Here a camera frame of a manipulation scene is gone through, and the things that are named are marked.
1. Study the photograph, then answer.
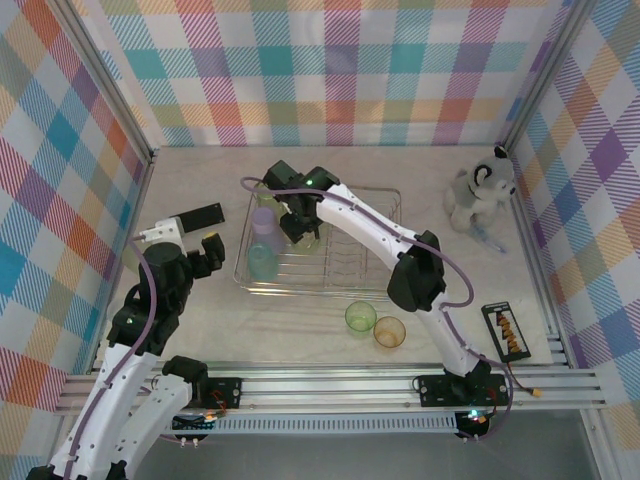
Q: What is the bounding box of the grey husky plush toy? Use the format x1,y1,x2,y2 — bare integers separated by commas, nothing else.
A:
444,143,519,232

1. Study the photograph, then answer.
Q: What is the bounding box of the aluminium frame post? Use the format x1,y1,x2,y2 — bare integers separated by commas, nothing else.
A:
499,0,600,151
52,0,161,169

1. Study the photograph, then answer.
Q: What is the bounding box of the chrome wire dish rack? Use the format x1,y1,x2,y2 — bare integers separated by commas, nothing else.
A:
233,185,405,301

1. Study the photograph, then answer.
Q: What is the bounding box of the small light green cup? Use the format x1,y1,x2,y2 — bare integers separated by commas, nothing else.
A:
344,300,378,334

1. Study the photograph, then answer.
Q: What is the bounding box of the thin aluminium floor rail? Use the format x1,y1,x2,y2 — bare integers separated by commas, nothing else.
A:
87,147,160,375
502,145,571,369

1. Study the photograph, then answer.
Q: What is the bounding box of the medium green translucent cup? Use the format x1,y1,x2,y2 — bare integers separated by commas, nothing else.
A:
289,224,327,256

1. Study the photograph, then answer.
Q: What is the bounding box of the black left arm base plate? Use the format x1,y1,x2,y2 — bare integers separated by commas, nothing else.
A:
197,375,245,410

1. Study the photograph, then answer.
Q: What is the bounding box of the wide aluminium extrusion rail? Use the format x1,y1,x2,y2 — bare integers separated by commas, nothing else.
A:
52,362,606,415

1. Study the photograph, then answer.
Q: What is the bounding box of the small circuit board with wires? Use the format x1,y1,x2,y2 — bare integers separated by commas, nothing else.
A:
172,410,220,432
455,408,490,440

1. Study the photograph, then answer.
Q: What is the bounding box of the black wire with yellow connector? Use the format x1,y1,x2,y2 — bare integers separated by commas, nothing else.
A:
502,362,545,401

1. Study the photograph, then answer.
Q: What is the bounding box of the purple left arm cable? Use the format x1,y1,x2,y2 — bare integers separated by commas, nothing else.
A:
62,234,159,480

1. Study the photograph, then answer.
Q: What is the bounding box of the orange translucent cup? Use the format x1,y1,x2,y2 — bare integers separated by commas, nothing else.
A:
372,315,407,349

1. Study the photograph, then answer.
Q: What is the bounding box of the teal translucent cup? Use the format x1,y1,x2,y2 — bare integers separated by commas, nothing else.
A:
246,242,279,282

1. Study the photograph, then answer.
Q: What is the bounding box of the white slotted cable duct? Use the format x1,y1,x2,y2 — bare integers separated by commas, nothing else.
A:
149,413,462,437

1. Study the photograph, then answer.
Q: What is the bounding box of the purple opaque cup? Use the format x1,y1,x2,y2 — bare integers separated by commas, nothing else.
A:
249,207,286,255

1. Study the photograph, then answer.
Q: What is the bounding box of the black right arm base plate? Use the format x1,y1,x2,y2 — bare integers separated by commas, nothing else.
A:
417,373,509,407

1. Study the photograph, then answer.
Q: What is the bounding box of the black abacus with orange beads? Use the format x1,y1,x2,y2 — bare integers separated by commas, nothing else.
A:
480,301,532,362

